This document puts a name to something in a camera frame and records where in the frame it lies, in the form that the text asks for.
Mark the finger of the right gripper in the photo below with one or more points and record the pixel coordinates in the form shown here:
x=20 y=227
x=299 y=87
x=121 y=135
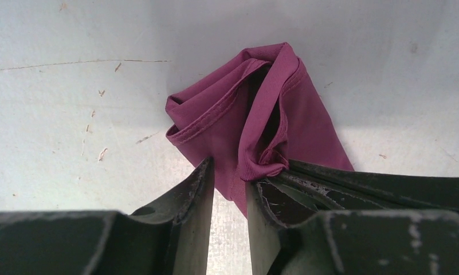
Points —
x=322 y=188

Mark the maroon satin cloth napkin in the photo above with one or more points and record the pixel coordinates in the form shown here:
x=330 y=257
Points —
x=252 y=116

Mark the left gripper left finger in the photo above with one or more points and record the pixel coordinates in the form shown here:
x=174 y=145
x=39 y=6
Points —
x=182 y=216

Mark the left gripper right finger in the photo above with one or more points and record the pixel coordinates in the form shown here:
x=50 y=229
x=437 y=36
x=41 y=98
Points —
x=277 y=247

